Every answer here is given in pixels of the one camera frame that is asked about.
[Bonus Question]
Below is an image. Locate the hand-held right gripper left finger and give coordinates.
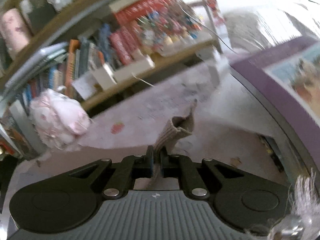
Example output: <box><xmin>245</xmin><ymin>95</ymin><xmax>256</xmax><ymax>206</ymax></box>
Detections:
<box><xmin>57</xmin><ymin>145</ymin><xmax>154</xmax><ymax>200</ymax></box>

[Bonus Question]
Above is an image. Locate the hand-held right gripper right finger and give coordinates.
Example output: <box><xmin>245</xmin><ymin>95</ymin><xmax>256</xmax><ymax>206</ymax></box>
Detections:
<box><xmin>160</xmin><ymin>146</ymin><xmax>253</xmax><ymax>200</ymax></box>

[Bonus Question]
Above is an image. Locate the pink checked cartoon desk mat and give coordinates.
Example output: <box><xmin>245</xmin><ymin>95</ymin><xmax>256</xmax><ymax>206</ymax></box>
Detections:
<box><xmin>7</xmin><ymin>60</ymin><xmax>290</xmax><ymax>188</ymax></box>

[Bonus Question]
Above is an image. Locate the white-framed wooden shelf unit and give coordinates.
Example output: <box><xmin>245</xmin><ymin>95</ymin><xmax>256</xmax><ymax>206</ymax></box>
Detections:
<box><xmin>0</xmin><ymin>0</ymin><xmax>230</xmax><ymax>113</ymax></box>

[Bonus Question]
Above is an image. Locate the white desk tray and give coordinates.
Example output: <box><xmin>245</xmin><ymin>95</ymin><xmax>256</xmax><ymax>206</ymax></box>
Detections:
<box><xmin>114</xmin><ymin>56</ymin><xmax>155</xmax><ymax>82</ymax></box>

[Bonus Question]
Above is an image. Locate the white pen holder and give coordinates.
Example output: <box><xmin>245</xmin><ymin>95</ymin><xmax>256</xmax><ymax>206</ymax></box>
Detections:
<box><xmin>91</xmin><ymin>64</ymin><xmax>117</xmax><ymax>89</ymax></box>

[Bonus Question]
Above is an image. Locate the pink white plush bunny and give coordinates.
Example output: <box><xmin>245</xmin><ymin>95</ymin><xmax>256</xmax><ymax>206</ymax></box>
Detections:
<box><xmin>29</xmin><ymin>89</ymin><xmax>92</xmax><ymax>150</ymax></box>

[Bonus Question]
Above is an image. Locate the row of colourful books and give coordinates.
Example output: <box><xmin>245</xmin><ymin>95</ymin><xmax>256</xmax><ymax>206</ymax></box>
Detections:
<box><xmin>22</xmin><ymin>24</ymin><xmax>135</xmax><ymax>105</ymax></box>

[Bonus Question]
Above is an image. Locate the purple-framed picture book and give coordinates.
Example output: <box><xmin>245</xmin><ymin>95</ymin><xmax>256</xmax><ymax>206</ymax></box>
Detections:
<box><xmin>229</xmin><ymin>36</ymin><xmax>320</xmax><ymax>170</ymax></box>

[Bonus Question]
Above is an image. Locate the white fluffy charm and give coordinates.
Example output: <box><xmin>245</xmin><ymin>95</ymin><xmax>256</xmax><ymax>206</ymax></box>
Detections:
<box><xmin>250</xmin><ymin>170</ymin><xmax>320</xmax><ymax>240</ymax></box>

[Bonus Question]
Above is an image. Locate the red box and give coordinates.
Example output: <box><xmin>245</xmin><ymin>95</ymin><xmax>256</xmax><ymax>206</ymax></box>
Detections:
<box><xmin>114</xmin><ymin>0</ymin><xmax>177</xmax><ymax>25</ymax></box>

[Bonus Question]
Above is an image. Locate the pink floral roll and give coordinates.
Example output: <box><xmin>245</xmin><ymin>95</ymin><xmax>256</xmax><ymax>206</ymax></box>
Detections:
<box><xmin>0</xmin><ymin>7</ymin><xmax>32</xmax><ymax>55</ymax></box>

